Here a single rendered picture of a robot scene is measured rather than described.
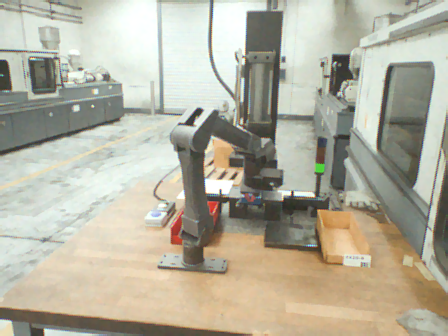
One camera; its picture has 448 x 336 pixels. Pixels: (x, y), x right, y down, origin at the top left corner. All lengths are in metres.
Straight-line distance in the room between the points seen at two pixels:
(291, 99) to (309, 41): 1.59
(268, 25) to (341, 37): 9.23
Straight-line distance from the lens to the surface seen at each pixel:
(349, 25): 10.61
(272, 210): 1.37
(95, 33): 12.14
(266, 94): 1.29
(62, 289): 1.07
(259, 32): 1.37
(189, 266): 1.06
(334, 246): 1.25
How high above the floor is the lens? 1.46
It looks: 16 degrees down
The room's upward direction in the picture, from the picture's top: 1 degrees clockwise
